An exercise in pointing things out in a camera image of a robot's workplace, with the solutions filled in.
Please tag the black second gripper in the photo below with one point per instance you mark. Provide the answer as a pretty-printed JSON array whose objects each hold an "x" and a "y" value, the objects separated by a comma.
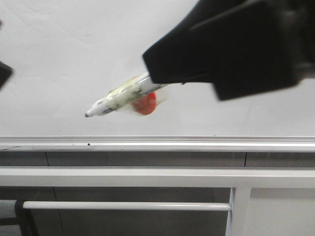
[{"x": 301, "y": 22}]

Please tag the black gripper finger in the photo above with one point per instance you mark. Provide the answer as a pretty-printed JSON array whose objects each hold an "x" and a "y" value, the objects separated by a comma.
[
  {"x": 5, "y": 73},
  {"x": 224, "y": 43}
]

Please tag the white black whiteboard marker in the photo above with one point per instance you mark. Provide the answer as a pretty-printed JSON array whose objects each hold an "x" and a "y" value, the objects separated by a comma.
[{"x": 139, "y": 94}]

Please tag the white whiteboard with aluminium frame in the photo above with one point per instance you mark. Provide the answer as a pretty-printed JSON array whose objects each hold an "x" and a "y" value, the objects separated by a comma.
[{"x": 67, "y": 54}]

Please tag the white metal stand frame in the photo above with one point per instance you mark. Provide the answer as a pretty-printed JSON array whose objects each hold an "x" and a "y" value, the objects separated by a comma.
[{"x": 240, "y": 180}]

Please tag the black stand post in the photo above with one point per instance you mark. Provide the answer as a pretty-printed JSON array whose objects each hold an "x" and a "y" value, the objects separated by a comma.
[{"x": 25, "y": 220}]

